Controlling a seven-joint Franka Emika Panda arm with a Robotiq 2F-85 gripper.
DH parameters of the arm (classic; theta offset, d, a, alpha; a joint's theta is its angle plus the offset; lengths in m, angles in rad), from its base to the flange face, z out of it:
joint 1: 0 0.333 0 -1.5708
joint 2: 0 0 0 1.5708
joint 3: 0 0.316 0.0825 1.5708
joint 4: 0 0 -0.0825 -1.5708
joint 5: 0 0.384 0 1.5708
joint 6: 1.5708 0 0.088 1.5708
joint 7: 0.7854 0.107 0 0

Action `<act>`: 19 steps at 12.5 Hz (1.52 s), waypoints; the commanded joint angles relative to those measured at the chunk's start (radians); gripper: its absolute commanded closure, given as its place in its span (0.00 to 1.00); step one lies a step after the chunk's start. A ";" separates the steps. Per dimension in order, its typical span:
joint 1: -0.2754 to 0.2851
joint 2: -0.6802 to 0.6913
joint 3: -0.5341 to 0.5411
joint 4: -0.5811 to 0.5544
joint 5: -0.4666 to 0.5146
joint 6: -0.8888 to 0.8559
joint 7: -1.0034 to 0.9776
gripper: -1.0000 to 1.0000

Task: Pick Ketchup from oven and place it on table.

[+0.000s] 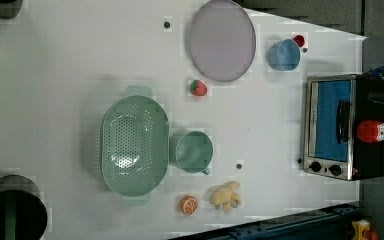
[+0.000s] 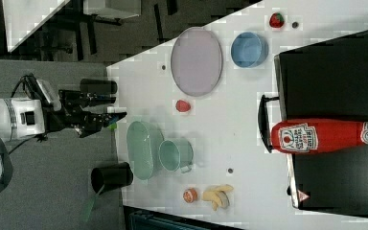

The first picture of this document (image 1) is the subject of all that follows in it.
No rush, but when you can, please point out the red ketchup bottle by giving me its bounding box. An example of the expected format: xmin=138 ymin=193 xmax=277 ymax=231
xmin=357 ymin=120 xmax=384 ymax=143

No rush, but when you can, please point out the black robot base upper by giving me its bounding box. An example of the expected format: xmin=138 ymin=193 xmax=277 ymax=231
xmin=0 ymin=0 xmax=23 ymax=19

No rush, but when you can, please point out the black robot base lower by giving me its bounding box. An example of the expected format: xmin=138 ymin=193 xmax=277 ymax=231
xmin=0 ymin=175 xmax=48 ymax=240

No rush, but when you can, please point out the silver black toaster oven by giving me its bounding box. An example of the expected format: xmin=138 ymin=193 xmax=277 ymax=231
xmin=301 ymin=75 xmax=384 ymax=181

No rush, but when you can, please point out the small red toy fruit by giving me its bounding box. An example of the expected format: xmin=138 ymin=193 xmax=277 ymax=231
xmin=293 ymin=35 xmax=305 ymax=47

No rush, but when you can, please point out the blue plastic cup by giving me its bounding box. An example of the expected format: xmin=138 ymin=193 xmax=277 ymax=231
xmin=268 ymin=39 xmax=301 ymax=71

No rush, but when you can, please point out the yellow orange object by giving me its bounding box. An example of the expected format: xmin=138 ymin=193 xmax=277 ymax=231
xmin=352 ymin=220 xmax=379 ymax=240

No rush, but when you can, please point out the grey round plate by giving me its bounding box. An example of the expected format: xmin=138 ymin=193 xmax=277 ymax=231
xmin=188 ymin=0 xmax=256 ymax=82

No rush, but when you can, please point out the red strawberry toy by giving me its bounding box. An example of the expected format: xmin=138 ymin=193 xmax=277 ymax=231
xmin=189 ymin=80 xmax=208 ymax=96

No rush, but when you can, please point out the yellow banana toy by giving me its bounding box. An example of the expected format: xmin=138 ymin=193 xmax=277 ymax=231
xmin=210 ymin=181 xmax=242 ymax=213

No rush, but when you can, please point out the green plastic cup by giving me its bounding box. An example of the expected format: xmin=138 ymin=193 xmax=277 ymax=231
xmin=169 ymin=131 xmax=214 ymax=175

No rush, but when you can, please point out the orange slice toy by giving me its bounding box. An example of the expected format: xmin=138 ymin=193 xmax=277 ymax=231
xmin=179 ymin=195 xmax=198 ymax=216

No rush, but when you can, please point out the green perforated colander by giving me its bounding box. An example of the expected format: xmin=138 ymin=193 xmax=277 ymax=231
xmin=100 ymin=86 xmax=169 ymax=207

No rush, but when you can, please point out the blue metal frame rail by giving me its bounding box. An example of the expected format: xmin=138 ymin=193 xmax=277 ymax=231
xmin=171 ymin=204 xmax=362 ymax=240

